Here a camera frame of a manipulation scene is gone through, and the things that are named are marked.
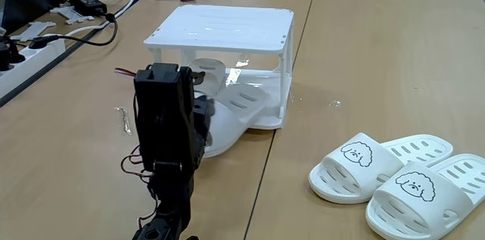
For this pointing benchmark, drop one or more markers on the grey bear slipper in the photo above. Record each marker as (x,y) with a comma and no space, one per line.
(227,126)
(212,77)

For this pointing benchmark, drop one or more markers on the white poodle slipper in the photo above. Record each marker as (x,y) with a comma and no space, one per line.
(447,209)
(379,172)

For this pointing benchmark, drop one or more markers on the white two-shelf shoe rack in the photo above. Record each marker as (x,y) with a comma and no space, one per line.
(227,28)

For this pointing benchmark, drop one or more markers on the clear tape strip marker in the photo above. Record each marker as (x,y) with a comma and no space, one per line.
(124,122)

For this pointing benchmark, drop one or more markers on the small clear tape piece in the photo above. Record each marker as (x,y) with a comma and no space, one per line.
(335,103)
(295,98)

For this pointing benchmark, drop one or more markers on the black power adapter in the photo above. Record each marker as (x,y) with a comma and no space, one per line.
(87,5)

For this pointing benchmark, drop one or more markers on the white power strip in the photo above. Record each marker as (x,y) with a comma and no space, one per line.
(30,62)

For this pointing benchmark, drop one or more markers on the white plastic bracket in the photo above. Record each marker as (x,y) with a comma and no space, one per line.
(34,28)
(70,13)

